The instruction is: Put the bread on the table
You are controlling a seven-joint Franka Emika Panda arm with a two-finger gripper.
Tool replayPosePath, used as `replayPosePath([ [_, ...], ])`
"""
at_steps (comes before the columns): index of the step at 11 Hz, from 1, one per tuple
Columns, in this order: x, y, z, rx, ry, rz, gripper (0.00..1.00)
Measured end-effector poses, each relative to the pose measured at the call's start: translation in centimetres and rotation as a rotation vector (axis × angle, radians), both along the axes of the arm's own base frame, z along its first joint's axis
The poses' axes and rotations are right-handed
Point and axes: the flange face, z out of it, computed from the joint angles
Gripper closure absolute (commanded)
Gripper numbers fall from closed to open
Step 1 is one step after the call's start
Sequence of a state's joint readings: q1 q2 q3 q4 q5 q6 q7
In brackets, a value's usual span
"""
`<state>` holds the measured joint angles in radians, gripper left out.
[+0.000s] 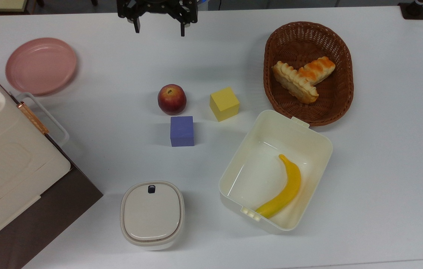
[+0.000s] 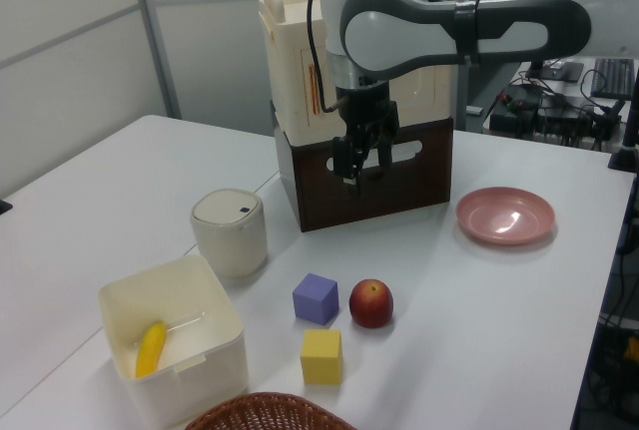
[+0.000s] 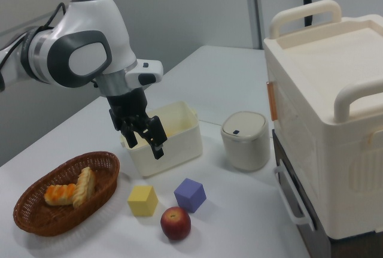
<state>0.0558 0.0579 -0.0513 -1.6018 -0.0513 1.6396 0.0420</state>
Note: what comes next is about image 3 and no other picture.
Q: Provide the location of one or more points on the red apple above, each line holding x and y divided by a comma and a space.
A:
175, 222

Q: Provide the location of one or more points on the small cream lidded trash can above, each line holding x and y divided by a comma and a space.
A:
245, 144

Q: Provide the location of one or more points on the cream rectangular plastic bin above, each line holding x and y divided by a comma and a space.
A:
176, 147

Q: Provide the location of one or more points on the pale ridged bread piece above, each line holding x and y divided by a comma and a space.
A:
84, 186

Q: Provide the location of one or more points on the yellow cube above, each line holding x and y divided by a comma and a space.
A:
143, 200

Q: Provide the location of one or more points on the brown wicker basket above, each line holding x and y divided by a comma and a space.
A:
67, 193

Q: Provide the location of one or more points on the purple cube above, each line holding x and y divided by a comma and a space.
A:
190, 195

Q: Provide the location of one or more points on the orange-topped bread piece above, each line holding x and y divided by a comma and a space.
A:
59, 195

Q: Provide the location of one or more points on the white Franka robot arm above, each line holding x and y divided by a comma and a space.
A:
80, 48

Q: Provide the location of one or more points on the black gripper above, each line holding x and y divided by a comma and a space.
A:
129, 109

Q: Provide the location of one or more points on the large cream cooler box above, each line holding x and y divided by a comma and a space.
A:
329, 114

